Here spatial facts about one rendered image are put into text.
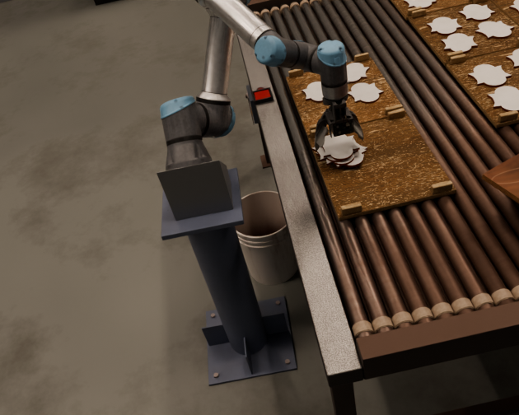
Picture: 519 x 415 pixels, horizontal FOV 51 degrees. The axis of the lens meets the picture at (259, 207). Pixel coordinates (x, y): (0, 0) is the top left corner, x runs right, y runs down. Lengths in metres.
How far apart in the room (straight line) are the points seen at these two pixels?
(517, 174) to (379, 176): 0.39
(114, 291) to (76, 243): 0.48
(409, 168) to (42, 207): 2.49
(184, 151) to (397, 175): 0.66
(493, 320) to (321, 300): 0.41
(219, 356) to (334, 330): 1.16
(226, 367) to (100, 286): 0.88
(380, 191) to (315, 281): 0.36
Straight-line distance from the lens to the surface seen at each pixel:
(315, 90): 2.10
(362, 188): 1.66
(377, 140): 1.84
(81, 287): 3.00
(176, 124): 1.71
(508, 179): 1.55
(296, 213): 1.64
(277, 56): 1.47
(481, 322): 1.36
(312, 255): 1.52
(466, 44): 2.32
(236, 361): 2.43
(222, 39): 1.81
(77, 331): 2.83
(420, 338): 1.32
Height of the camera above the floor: 2.07
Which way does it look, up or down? 43 degrees down
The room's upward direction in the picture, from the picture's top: 14 degrees counter-clockwise
